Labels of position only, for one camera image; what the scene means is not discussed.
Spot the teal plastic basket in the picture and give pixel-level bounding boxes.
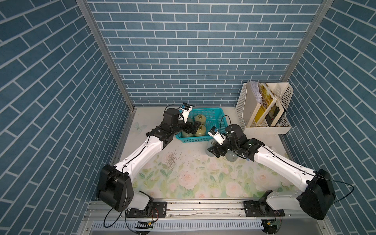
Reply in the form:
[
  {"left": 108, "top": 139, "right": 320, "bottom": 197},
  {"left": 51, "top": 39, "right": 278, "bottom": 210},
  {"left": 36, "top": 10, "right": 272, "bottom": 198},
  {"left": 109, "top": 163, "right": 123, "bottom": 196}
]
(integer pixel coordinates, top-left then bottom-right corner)
[{"left": 175, "top": 107, "right": 228, "bottom": 143}]

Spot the yellow cover book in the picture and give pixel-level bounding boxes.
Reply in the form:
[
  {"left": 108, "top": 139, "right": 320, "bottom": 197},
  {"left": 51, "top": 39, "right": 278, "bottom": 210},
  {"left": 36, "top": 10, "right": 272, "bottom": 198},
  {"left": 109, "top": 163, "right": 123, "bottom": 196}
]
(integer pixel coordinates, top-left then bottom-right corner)
[{"left": 255, "top": 83, "right": 277, "bottom": 125}]

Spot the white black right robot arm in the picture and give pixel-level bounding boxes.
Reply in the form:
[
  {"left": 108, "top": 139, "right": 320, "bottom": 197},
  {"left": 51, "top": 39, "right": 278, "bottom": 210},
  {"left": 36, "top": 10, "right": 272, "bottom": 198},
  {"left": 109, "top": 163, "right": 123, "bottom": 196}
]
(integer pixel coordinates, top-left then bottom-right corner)
[{"left": 208, "top": 124, "right": 336, "bottom": 220}]

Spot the dark cover book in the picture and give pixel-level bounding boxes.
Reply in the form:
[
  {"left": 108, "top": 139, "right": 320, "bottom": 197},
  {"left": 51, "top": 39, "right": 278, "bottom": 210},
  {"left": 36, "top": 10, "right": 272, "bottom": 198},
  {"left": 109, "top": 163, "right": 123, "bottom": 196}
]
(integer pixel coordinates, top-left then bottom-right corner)
[{"left": 265, "top": 99, "right": 286, "bottom": 127}]

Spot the yellow-green tea canister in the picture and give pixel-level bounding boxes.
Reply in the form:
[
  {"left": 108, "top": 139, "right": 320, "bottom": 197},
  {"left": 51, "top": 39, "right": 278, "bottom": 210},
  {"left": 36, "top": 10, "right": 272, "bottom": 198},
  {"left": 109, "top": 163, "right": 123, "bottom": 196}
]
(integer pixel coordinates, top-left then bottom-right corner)
[
  {"left": 195, "top": 114, "right": 207, "bottom": 125},
  {"left": 195, "top": 125, "right": 207, "bottom": 137}
]

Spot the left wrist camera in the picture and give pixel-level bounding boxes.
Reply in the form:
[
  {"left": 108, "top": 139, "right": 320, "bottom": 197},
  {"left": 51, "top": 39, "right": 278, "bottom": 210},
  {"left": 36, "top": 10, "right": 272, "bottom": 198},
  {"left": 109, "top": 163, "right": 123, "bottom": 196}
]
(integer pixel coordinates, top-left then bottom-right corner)
[{"left": 180, "top": 102, "right": 194, "bottom": 123}]

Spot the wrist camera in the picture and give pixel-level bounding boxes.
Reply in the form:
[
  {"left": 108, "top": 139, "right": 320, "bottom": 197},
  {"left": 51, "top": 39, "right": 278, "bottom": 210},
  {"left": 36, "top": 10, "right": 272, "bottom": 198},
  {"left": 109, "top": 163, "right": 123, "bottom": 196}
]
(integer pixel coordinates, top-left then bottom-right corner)
[
  {"left": 180, "top": 102, "right": 194, "bottom": 123},
  {"left": 208, "top": 126, "right": 227, "bottom": 145}
]

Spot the dark green tea canister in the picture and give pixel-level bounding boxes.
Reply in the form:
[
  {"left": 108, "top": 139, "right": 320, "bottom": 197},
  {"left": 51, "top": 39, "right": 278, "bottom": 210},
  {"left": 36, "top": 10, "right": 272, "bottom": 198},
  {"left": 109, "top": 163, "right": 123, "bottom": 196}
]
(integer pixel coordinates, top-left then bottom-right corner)
[{"left": 182, "top": 131, "right": 194, "bottom": 138}]

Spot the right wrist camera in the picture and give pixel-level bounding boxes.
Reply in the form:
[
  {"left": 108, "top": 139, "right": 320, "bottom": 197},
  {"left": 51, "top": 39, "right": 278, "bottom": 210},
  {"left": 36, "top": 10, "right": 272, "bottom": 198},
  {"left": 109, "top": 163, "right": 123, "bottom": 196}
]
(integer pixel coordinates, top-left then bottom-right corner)
[{"left": 208, "top": 126, "right": 227, "bottom": 145}]

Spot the aluminium front rail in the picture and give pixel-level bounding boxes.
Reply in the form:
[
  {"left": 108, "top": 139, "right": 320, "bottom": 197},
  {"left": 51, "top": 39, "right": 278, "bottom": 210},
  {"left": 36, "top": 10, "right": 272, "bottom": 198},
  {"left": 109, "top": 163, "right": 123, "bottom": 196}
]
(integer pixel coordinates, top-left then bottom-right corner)
[{"left": 83, "top": 199, "right": 327, "bottom": 221}]

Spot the white binder with papers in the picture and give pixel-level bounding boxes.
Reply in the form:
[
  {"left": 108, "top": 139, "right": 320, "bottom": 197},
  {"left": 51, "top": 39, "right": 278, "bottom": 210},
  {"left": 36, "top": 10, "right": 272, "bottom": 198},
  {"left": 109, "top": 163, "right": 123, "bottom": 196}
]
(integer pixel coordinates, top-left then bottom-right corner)
[{"left": 242, "top": 81, "right": 262, "bottom": 127}]

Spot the white perforated file holder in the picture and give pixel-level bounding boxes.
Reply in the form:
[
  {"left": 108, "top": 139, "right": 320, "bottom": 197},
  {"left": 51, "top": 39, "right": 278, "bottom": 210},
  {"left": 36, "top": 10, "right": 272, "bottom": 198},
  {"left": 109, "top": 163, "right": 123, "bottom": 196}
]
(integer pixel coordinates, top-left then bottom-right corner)
[{"left": 236, "top": 82, "right": 293, "bottom": 135}]

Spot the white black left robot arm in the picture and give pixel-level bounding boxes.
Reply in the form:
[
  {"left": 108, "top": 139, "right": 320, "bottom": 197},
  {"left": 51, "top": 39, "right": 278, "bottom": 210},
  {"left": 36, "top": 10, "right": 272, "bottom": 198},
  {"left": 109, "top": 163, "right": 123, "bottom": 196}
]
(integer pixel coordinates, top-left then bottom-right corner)
[{"left": 97, "top": 103, "right": 201, "bottom": 216}]

